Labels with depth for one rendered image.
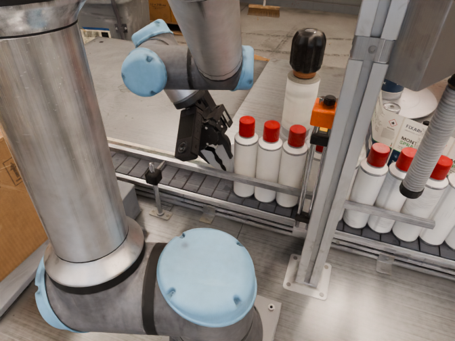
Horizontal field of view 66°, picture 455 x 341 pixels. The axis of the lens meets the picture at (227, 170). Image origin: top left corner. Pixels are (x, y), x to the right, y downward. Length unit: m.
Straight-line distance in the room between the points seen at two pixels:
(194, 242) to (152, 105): 0.90
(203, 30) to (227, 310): 0.30
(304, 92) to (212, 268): 0.61
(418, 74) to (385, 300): 0.49
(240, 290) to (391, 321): 0.42
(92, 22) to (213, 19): 2.49
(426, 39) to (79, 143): 0.35
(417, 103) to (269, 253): 0.75
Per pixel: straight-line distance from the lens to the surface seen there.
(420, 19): 0.43
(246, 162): 0.75
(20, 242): 0.84
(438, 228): 0.81
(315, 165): 0.72
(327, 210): 0.60
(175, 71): 0.60
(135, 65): 0.60
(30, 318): 0.81
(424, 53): 0.43
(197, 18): 0.37
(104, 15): 2.80
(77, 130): 0.33
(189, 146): 0.70
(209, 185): 0.86
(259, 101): 1.19
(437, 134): 0.56
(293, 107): 0.95
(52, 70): 0.31
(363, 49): 0.44
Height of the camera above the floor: 1.48
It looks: 41 degrees down
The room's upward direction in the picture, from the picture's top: straight up
